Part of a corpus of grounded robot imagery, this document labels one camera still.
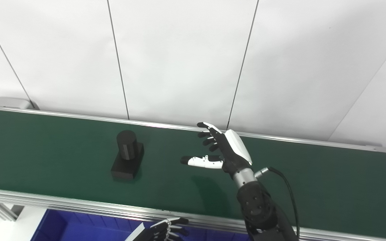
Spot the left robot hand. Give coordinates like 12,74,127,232
124,218,190,241

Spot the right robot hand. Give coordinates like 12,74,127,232
180,122,253,178

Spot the black cylinder-on-block part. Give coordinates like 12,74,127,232
111,130,145,180

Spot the blue plastic bin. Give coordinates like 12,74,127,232
30,209,247,241

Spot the green conveyor belt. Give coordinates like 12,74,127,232
0,106,386,241

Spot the aluminium conveyor leg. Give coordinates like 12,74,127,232
0,200,25,222

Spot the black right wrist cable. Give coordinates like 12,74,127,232
255,166,301,241

